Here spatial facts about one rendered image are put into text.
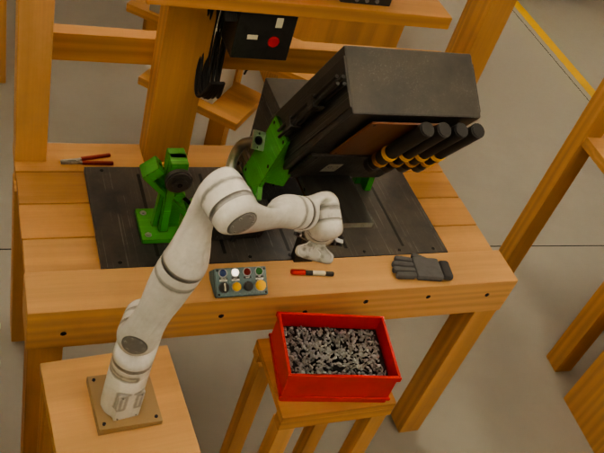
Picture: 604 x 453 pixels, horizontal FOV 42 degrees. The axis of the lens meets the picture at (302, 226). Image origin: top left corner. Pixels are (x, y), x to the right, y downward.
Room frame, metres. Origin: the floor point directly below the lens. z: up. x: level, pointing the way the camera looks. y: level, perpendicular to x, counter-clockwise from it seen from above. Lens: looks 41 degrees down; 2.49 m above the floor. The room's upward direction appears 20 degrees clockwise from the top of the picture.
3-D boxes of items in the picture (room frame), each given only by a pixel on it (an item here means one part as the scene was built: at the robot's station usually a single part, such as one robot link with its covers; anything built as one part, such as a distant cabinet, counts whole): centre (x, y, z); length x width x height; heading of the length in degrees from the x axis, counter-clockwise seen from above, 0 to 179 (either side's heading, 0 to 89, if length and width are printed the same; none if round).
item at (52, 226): (1.86, 0.10, 0.44); 1.49 x 0.70 x 0.88; 121
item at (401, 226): (1.86, 0.10, 0.89); 1.10 x 0.42 x 0.02; 121
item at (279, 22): (1.98, 0.31, 1.42); 0.17 x 0.12 x 0.15; 121
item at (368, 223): (1.81, -0.02, 1.11); 0.39 x 0.16 x 0.03; 31
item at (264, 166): (1.77, 0.14, 1.17); 0.13 x 0.12 x 0.20; 121
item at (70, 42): (2.17, 0.30, 1.23); 1.30 x 0.05 x 0.09; 121
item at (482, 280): (1.62, -0.04, 0.82); 1.50 x 0.14 x 0.15; 121
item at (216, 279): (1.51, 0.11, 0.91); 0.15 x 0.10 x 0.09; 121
